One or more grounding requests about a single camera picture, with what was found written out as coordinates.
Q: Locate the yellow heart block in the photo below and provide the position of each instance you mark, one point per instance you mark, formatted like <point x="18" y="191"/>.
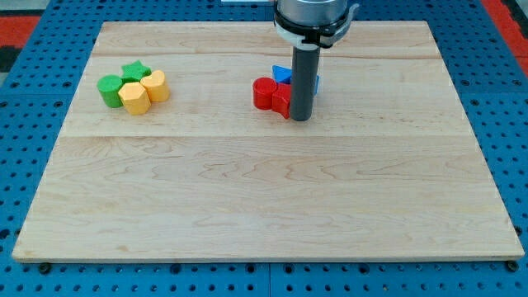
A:
<point x="156" y="86"/>

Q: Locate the green cylinder block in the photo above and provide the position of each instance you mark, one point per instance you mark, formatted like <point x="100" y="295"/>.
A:
<point x="108" y="87"/>

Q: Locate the green star block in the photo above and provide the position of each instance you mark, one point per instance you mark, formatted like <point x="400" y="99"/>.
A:
<point x="134" y="72"/>

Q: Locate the red heart block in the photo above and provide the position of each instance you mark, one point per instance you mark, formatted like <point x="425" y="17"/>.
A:
<point x="280" y="101"/>

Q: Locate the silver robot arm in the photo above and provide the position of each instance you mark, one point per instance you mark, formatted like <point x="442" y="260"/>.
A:
<point x="310" y="26"/>

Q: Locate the blue triangle block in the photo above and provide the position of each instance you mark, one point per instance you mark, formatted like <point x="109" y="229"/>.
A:
<point x="281" y="74"/>

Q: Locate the blue block behind rod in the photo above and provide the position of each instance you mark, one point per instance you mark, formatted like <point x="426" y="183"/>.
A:
<point x="316" y="85"/>

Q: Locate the light wooden board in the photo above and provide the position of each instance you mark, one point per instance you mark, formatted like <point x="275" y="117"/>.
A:
<point x="387" y="169"/>

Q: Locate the yellow hexagon block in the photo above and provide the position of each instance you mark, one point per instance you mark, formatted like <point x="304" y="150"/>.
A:
<point x="134" y="98"/>

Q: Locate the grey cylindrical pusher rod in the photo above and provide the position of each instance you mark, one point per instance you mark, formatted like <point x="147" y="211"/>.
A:
<point x="304" y="73"/>

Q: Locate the red cylinder block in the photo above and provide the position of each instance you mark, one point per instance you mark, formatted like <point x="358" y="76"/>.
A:
<point x="262" y="90"/>

